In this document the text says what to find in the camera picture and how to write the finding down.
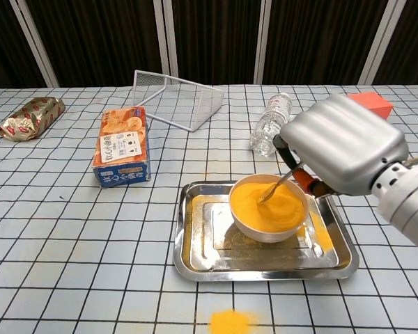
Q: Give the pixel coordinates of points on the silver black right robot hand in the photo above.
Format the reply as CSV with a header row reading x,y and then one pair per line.
x,y
345,142

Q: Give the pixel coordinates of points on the metal spoon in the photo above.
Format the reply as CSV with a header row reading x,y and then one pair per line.
x,y
270,193

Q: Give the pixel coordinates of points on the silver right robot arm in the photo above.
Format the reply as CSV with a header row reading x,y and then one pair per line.
x,y
404,202

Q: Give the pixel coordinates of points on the beige bowl of yellow powder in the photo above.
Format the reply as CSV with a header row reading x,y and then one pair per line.
x,y
251,212

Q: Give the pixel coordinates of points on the rectangular steel tray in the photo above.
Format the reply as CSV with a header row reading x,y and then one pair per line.
x,y
202,257

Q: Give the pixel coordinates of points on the white black-grid tablecloth table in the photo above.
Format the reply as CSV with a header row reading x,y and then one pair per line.
x,y
55,226

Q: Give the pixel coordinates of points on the orange foam cube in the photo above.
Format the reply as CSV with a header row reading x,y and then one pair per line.
x,y
376,104

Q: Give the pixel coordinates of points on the clear plastic water bottle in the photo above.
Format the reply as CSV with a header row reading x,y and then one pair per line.
x,y
268,128

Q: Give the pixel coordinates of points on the small yellow powder pile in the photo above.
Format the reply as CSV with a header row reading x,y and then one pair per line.
x,y
230,323

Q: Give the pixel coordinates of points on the orange blue cookie box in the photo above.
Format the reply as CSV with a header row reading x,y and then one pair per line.
x,y
122,139

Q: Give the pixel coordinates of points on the gold foil snack packet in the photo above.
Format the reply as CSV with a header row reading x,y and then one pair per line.
x,y
28,120

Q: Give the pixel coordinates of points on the black screen panel white frame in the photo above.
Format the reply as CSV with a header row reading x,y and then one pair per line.
x,y
414,41
216,38
101,38
317,38
0,41

